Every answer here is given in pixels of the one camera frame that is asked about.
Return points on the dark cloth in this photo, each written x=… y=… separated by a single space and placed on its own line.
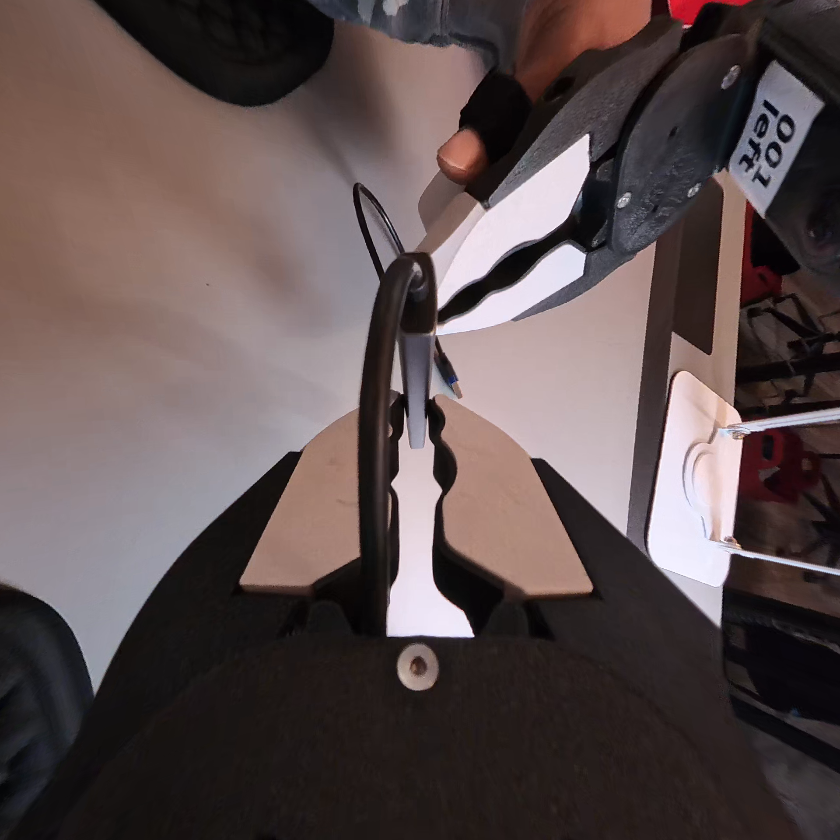
x=39 y=709

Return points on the black panel on white stand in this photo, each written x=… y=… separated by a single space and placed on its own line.
x=689 y=492

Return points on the person's left hand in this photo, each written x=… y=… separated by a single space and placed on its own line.
x=577 y=33

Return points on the black honeycomb wrist pad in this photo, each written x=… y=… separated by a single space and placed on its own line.
x=229 y=46

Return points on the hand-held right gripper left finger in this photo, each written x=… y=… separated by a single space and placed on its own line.
x=308 y=525

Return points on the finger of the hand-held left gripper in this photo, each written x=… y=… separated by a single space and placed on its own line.
x=518 y=203
x=538 y=282

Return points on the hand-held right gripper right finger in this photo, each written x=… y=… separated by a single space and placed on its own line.
x=512 y=525

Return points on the person's left forearm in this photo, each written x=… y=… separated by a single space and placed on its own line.
x=459 y=16

